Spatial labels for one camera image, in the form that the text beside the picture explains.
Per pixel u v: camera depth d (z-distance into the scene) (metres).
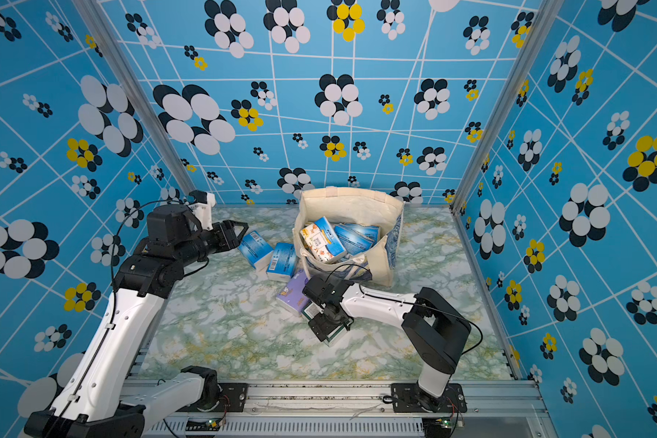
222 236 0.58
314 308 0.85
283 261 0.94
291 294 0.88
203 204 0.59
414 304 0.48
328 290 0.68
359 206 0.91
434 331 0.45
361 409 0.72
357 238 0.86
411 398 0.72
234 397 0.73
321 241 0.79
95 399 0.37
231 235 0.61
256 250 0.96
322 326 0.76
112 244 0.78
